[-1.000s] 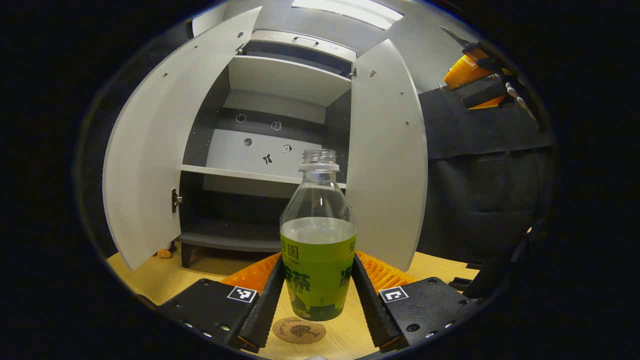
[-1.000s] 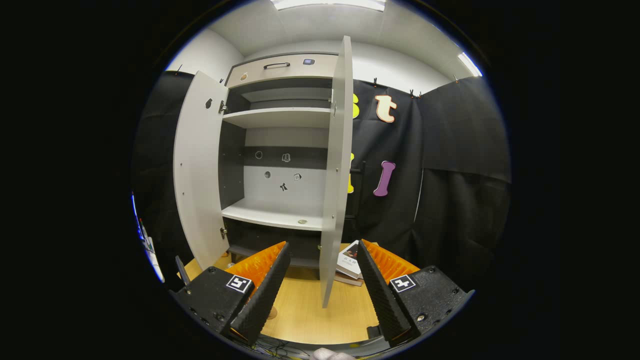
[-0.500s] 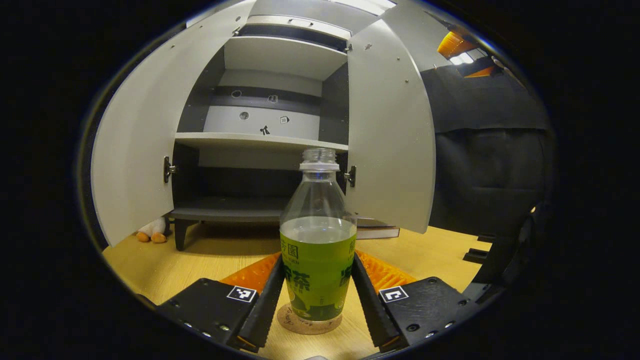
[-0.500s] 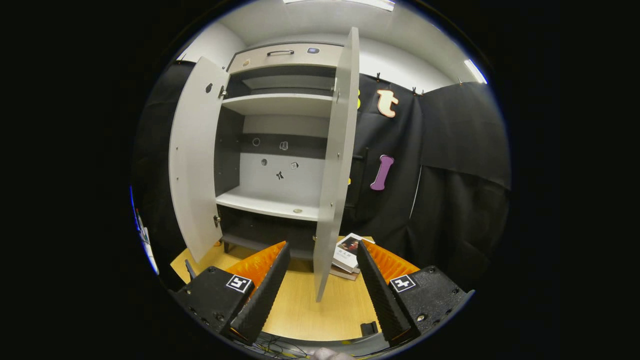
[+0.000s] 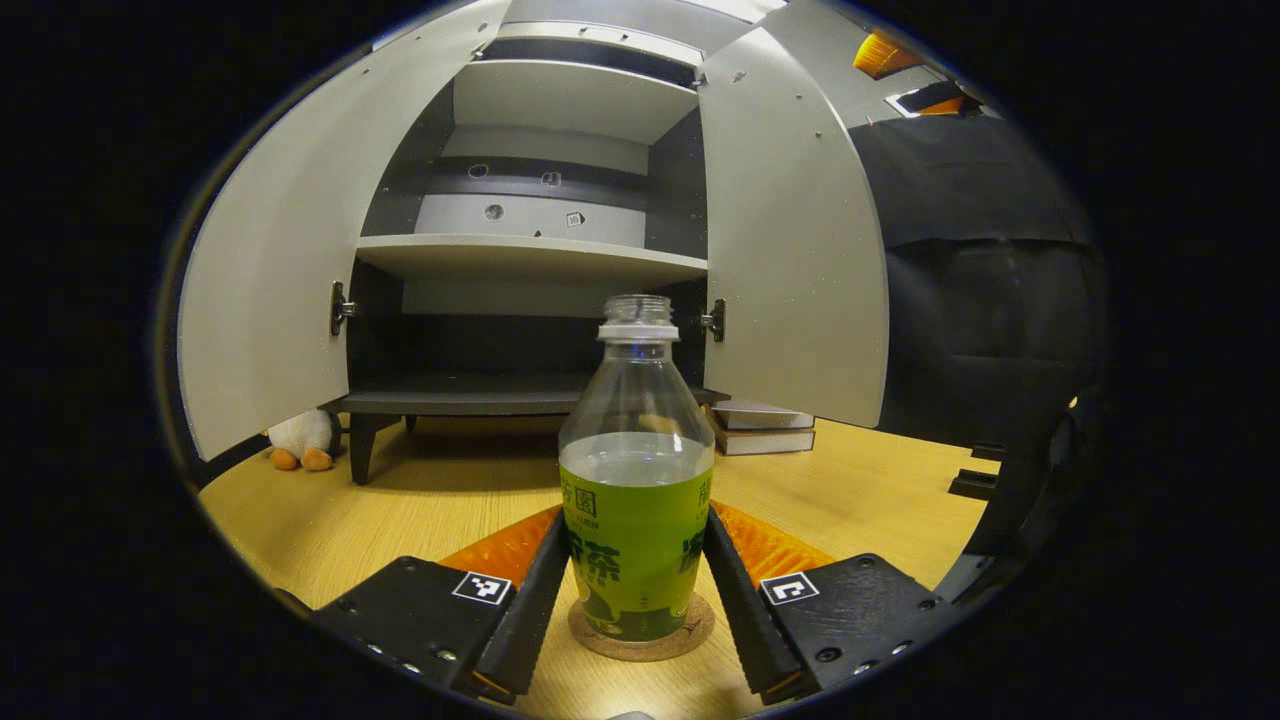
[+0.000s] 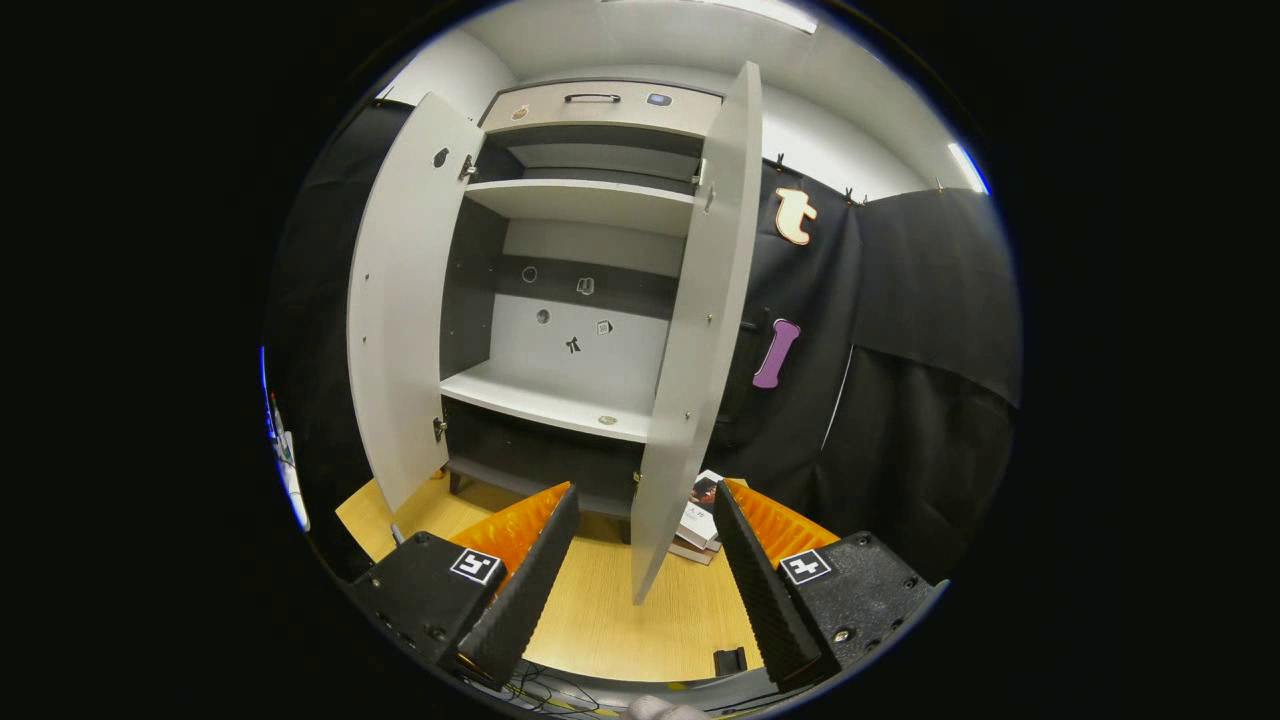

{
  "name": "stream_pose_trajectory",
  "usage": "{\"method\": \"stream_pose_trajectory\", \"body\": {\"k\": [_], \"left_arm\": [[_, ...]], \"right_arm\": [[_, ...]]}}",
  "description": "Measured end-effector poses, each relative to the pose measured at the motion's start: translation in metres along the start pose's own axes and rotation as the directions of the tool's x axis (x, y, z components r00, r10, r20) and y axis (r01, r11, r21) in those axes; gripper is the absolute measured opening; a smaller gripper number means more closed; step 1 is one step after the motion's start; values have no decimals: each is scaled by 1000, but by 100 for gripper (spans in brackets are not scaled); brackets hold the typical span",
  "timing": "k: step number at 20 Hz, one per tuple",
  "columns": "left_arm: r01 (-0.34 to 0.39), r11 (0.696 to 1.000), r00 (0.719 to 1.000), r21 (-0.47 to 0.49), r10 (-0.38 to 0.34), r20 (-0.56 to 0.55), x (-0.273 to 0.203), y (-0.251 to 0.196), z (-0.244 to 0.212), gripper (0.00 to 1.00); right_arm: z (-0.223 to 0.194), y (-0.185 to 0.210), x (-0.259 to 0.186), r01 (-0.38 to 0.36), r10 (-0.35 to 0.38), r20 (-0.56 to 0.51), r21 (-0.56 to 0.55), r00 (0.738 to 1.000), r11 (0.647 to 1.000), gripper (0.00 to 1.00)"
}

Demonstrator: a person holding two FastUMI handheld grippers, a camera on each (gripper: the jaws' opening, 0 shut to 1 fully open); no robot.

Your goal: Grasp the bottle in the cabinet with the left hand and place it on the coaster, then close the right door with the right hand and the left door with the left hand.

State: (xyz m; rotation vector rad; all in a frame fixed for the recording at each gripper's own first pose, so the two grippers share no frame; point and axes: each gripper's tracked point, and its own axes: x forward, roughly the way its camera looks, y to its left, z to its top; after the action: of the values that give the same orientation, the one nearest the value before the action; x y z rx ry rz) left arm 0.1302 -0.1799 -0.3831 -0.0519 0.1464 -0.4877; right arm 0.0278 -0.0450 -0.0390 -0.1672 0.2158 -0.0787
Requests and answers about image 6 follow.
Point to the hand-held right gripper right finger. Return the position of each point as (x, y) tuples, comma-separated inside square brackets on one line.
[(765, 590)]

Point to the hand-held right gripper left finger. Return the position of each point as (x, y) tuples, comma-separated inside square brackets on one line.
[(528, 590)]

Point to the grey cabinet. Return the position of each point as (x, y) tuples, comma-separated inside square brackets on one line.
[(560, 400)]

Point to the grey cabinet door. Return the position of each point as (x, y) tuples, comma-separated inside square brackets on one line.
[(700, 300), (400, 300)]

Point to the small black box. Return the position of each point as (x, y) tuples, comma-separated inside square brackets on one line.
[(730, 661)]

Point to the white book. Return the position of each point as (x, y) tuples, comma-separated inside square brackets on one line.
[(700, 525)]

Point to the black backdrop cloth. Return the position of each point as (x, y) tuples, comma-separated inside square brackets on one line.
[(920, 450)]

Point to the ceiling light panel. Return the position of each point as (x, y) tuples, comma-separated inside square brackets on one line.
[(765, 12), (968, 168)]

